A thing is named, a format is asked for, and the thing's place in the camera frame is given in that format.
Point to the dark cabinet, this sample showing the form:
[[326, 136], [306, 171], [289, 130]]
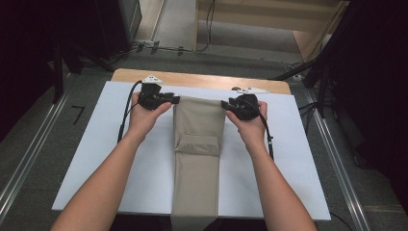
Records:
[[128, 19]]

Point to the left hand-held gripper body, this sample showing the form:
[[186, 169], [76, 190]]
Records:
[[150, 96]]

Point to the person's right hand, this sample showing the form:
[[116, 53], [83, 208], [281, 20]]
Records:
[[253, 131]]

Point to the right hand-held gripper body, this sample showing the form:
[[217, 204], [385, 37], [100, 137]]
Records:
[[245, 107]]

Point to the beige pants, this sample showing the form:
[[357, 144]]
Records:
[[197, 166]]

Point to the white board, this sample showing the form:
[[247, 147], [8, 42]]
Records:
[[96, 128]]

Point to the person's left hand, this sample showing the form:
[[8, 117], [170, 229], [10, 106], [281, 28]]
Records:
[[141, 120]]

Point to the light wooden furniture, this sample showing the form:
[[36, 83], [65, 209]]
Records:
[[256, 12]]

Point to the metal floor rail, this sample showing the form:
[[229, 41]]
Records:
[[336, 166], [32, 153]]

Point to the black metal stand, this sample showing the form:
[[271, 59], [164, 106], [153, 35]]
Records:
[[58, 73], [322, 89]]

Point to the power strip with plugs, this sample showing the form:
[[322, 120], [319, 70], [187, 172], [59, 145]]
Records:
[[154, 47]]

